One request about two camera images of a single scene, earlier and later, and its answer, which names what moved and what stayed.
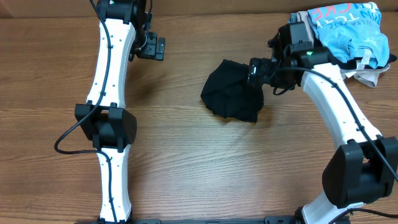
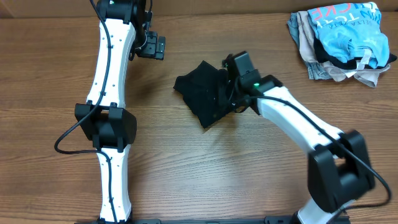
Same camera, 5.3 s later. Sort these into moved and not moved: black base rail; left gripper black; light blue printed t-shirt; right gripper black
Moved: right gripper black
Not moved: light blue printed t-shirt; left gripper black; black base rail
